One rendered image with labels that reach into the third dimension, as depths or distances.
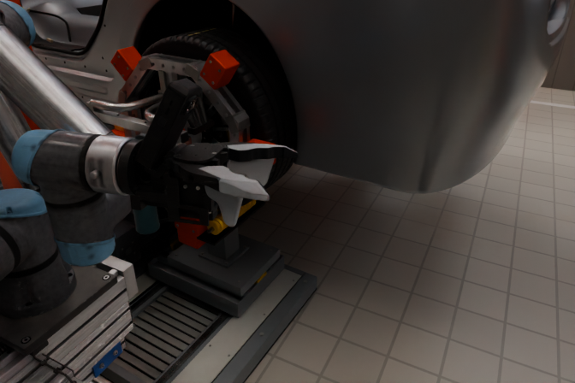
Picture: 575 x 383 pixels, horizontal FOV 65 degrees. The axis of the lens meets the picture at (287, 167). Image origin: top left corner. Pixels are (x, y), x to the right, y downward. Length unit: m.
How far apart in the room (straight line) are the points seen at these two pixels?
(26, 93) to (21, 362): 0.53
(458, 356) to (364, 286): 0.50
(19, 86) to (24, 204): 0.25
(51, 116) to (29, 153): 0.14
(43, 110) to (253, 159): 0.35
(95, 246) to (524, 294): 2.06
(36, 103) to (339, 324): 1.59
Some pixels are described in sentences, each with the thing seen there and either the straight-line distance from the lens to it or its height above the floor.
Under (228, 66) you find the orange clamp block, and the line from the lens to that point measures 1.40.
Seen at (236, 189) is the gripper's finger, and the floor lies 1.24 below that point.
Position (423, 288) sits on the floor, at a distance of 2.30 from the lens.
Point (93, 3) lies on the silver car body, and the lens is 4.35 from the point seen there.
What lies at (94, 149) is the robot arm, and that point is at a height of 1.25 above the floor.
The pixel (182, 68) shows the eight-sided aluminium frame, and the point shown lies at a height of 1.10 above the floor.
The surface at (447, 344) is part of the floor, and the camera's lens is 2.08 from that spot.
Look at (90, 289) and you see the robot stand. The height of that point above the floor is 0.82.
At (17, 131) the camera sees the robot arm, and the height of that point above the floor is 1.10.
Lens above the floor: 1.48
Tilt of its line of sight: 27 degrees down
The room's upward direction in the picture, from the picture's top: straight up
